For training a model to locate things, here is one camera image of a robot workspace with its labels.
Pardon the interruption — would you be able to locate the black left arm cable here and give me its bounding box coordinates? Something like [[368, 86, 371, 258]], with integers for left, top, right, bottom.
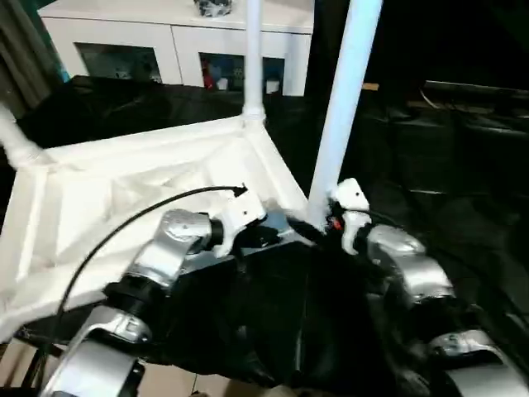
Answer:
[[43, 184, 249, 373]]

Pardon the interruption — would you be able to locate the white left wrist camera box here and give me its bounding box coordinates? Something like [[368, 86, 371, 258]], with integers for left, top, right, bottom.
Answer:
[[214, 189, 268, 260]]

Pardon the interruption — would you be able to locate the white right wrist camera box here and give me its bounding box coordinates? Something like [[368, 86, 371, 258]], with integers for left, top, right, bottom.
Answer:
[[330, 177, 371, 254]]

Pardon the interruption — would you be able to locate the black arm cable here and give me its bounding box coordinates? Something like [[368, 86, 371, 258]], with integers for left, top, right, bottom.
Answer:
[[363, 208, 414, 232], [43, 184, 249, 373]]

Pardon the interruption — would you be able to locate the black glossy mat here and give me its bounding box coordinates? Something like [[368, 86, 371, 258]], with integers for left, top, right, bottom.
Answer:
[[0, 74, 529, 397]]

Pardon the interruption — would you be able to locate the black glossy tv stand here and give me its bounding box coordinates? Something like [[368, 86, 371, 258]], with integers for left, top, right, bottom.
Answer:
[[421, 80, 529, 108]]

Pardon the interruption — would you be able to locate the white glass-door cabinet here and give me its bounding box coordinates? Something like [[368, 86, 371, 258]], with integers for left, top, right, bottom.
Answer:
[[39, 0, 314, 97]]

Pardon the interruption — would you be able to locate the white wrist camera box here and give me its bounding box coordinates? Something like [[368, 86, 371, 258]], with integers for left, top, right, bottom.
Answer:
[[330, 177, 371, 254], [214, 189, 268, 260]]

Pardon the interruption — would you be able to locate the white upturned plastic table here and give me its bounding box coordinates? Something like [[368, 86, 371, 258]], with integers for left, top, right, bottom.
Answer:
[[0, 115, 311, 344]]

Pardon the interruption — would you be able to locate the grey curtain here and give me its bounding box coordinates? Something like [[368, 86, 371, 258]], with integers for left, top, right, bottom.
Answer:
[[0, 0, 67, 121]]

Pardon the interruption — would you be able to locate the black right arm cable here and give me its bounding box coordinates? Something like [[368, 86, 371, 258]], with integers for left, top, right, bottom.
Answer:
[[363, 208, 414, 232]]

